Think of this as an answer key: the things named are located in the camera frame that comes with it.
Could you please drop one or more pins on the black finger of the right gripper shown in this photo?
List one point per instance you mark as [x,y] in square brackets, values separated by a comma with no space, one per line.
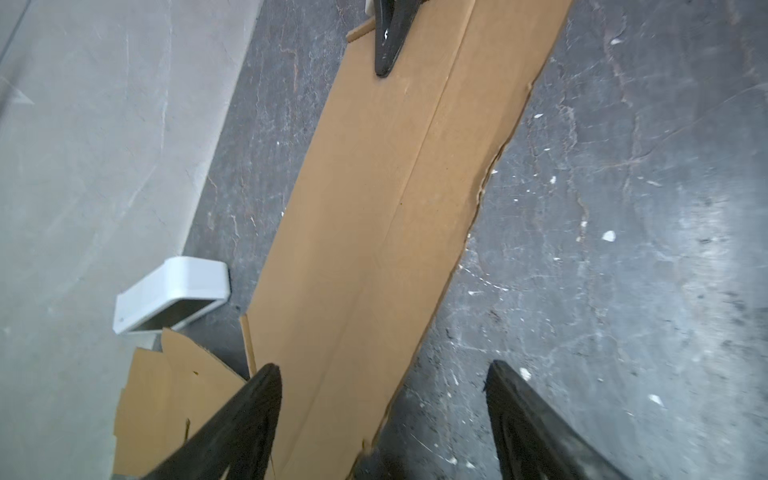
[393,20]

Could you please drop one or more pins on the white digital clock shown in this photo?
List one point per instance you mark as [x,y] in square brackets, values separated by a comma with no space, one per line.
[178,292]

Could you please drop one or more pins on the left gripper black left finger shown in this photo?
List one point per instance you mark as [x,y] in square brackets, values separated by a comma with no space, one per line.
[236,443]

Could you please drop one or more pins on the cardboard box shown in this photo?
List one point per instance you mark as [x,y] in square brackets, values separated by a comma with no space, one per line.
[379,216]

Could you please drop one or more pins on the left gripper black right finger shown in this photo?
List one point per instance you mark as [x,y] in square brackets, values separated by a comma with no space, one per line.
[532,440]

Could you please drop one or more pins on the lower flat cardboard sheet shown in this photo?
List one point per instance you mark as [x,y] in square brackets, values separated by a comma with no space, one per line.
[169,395]

